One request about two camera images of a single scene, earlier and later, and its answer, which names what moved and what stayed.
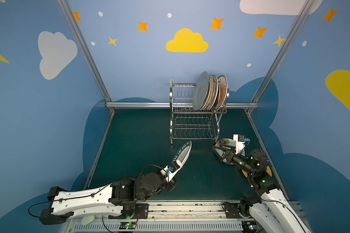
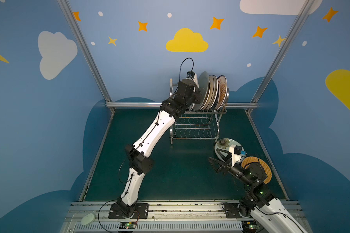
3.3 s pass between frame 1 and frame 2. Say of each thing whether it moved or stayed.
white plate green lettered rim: moved
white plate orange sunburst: stayed
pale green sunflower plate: stayed
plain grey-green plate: stayed
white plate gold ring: stayed
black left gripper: moved
